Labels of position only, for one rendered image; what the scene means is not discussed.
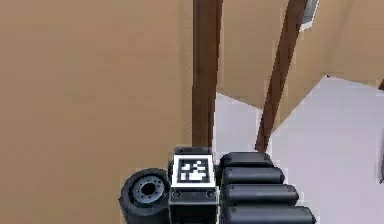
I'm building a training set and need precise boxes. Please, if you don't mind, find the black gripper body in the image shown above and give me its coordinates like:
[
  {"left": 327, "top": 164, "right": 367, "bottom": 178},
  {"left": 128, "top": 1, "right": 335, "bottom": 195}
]
[{"left": 119, "top": 168, "right": 172, "bottom": 224}]

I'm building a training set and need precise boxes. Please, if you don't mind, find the brown wooden door frame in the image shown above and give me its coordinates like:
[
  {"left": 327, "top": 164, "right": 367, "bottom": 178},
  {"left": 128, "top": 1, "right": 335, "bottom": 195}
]
[{"left": 191, "top": 0, "right": 309, "bottom": 154}]

